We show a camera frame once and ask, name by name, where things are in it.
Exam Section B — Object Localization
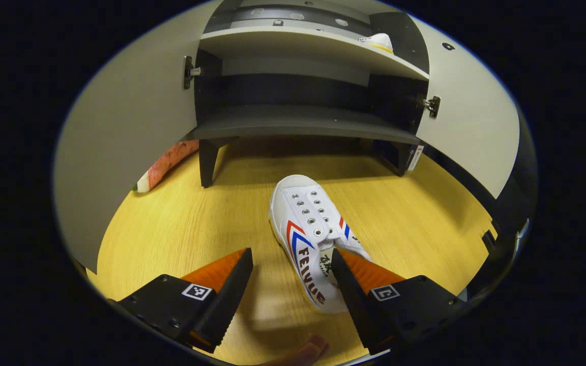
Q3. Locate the white canvas shoe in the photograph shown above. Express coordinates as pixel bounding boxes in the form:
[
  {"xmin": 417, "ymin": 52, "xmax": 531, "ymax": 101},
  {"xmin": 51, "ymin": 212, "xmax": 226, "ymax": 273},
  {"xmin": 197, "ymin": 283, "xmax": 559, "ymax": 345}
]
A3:
[
  {"xmin": 269, "ymin": 174, "xmax": 375, "ymax": 314},
  {"xmin": 358, "ymin": 33, "xmax": 394, "ymax": 54}
]

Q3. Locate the watermelon slice plush toy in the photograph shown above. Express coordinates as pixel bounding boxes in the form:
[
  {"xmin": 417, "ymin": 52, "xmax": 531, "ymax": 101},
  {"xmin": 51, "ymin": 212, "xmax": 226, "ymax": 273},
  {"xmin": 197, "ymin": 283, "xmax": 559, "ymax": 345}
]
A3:
[{"xmin": 132, "ymin": 140, "xmax": 200, "ymax": 194}]

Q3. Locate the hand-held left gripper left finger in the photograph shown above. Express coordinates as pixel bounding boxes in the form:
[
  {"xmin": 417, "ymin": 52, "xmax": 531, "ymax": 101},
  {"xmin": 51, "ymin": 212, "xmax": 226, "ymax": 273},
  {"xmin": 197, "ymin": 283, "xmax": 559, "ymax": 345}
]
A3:
[{"xmin": 107, "ymin": 248, "xmax": 254, "ymax": 354}]

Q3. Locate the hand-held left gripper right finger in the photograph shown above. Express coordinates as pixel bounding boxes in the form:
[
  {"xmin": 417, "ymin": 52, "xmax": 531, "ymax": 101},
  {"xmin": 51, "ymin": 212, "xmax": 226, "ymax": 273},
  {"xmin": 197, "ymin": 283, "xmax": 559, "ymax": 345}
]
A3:
[{"xmin": 331, "ymin": 248, "xmax": 469, "ymax": 356}]

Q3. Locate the white shoe cabinet door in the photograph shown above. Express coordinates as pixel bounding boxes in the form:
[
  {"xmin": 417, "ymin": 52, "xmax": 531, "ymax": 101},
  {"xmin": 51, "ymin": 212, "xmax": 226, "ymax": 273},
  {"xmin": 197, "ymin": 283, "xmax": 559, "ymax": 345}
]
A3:
[
  {"xmin": 53, "ymin": 0, "xmax": 222, "ymax": 275},
  {"xmin": 410, "ymin": 15, "xmax": 520, "ymax": 199}
]

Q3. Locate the white shoe cabinet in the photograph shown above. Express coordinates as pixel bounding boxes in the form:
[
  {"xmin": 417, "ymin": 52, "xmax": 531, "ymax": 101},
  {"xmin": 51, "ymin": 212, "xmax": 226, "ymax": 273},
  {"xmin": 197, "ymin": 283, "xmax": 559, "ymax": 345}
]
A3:
[{"xmin": 184, "ymin": 0, "xmax": 431, "ymax": 189}]

